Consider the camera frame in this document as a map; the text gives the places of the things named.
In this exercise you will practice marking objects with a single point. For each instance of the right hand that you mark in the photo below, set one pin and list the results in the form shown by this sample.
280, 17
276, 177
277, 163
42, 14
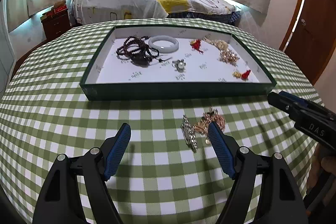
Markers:
321, 161

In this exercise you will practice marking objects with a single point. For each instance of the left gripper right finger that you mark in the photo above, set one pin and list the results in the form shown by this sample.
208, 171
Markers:
280, 200

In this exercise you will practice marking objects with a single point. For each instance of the silver rhinestone brooch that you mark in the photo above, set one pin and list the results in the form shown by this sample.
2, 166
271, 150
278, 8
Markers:
189, 134

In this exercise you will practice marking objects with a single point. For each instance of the red box on nightstand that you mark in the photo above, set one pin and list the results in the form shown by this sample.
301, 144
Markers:
58, 7

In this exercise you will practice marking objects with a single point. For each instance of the small gold red charm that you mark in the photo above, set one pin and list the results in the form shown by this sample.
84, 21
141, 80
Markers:
243, 76

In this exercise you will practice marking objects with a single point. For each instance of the green checkered tablecloth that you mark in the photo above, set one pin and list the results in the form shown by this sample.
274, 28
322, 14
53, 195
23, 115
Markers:
44, 113

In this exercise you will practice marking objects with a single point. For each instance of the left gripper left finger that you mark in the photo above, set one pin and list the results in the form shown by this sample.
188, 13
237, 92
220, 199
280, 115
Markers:
59, 200

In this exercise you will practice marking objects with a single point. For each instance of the sliding wardrobe door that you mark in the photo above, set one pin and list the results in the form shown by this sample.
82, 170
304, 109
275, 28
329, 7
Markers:
7, 55

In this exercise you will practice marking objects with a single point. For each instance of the red cord gold charm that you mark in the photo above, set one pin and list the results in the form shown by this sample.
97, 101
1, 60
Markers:
196, 45

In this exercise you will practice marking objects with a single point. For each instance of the green jewelry box tray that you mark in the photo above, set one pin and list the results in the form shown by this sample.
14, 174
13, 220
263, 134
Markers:
124, 67

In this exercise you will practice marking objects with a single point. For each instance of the dark wooden nightstand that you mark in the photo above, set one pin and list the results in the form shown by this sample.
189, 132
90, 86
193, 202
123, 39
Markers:
55, 25

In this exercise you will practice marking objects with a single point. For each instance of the brown wooden door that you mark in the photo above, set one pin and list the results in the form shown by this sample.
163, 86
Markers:
310, 38

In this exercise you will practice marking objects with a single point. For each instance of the white jade bangle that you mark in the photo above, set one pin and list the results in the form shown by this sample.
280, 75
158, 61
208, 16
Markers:
164, 44

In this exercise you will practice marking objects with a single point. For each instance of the bed with patterned sheet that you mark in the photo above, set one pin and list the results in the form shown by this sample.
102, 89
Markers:
96, 11

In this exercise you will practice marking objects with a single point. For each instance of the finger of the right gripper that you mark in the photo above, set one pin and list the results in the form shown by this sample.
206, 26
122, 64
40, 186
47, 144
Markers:
274, 100
290, 100

